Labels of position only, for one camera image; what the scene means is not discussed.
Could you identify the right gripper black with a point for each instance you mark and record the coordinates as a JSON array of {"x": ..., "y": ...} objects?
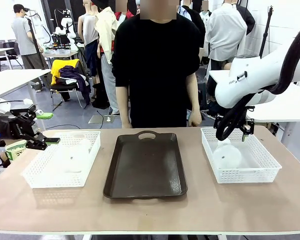
[{"x": 250, "y": 109}]

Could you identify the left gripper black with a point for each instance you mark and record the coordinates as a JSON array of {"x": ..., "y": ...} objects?
[{"x": 15, "y": 128}]

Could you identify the translucent plastic conical flask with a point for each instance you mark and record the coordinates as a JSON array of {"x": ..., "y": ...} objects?
[
  {"x": 73, "y": 160},
  {"x": 227, "y": 156}
]

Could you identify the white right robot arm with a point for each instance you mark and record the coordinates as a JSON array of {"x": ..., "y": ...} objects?
[{"x": 252, "y": 75}]

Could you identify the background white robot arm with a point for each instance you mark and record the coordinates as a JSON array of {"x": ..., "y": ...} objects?
[{"x": 65, "y": 25}]

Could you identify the person's left forearm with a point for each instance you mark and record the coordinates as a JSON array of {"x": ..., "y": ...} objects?
[{"x": 193, "y": 95}]

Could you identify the person's right forearm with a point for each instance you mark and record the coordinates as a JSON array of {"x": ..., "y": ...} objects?
[{"x": 122, "y": 105}]

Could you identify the person's left hand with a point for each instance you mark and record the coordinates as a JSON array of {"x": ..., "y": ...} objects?
[{"x": 195, "y": 118}]

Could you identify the person's right hand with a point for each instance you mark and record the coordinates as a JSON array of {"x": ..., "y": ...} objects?
[{"x": 127, "y": 124}]

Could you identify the green and white paper bag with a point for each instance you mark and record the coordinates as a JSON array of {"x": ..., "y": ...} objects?
[{"x": 15, "y": 150}]

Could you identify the white side table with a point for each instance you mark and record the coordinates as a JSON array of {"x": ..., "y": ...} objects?
[
  {"x": 12, "y": 80},
  {"x": 277, "y": 110}
]

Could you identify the black and orange tape roll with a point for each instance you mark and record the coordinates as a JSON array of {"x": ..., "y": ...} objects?
[{"x": 1, "y": 160}]

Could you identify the white perforated plastic basket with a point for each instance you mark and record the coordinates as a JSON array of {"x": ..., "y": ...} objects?
[
  {"x": 52, "y": 180},
  {"x": 240, "y": 176}
]

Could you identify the grey floor outlet plate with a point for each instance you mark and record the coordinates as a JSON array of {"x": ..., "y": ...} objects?
[{"x": 100, "y": 119}]

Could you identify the dark purple garment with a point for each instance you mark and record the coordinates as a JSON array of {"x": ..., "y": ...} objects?
[{"x": 75, "y": 75}]

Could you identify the yellow garment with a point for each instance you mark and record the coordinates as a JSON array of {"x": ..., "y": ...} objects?
[{"x": 62, "y": 63}]

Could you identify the background work table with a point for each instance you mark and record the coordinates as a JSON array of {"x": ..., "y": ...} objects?
[{"x": 60, "y": 53}]

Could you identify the black office chair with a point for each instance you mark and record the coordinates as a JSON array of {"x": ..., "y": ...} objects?
[{"x": 11, "y": 51}]

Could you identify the black tripod stand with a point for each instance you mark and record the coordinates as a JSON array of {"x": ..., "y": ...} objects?
[{"x": 35, "y": 42}]

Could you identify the person in black sweater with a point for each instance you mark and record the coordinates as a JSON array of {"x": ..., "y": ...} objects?
[{"x": 160, "y": 75}]

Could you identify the mannequin with white shirt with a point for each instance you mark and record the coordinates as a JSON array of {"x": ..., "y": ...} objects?
[{"x": 225, "y": 30}]

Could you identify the dark brown serving tray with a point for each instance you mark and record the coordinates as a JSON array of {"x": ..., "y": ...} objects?
[{"x": 145, "y": 170}]

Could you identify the man in grey t-shirt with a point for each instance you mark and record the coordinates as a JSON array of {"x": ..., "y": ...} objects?
[{"x": 22, "y": 32}]

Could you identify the thin black tripod pole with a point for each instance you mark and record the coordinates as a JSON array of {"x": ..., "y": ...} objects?
[{"x": 266, "y": 32}]

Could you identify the black jacket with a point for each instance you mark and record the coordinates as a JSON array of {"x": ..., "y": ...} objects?
[{"x": 247, "y": 20}]

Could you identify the mannequin with black coat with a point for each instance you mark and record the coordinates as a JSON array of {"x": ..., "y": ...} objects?
[{"x": 197, "y": 22}]

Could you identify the mannequin with white tank top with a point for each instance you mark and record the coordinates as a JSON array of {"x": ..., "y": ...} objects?
[{"x": 88, "y": 27}]

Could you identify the mannequin with cream shirt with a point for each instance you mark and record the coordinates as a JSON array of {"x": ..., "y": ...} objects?
[{"x": 106, "y": 27}]

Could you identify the mannequin with red garment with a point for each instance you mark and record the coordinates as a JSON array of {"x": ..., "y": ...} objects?
[{"x": 120, "y": 16}]

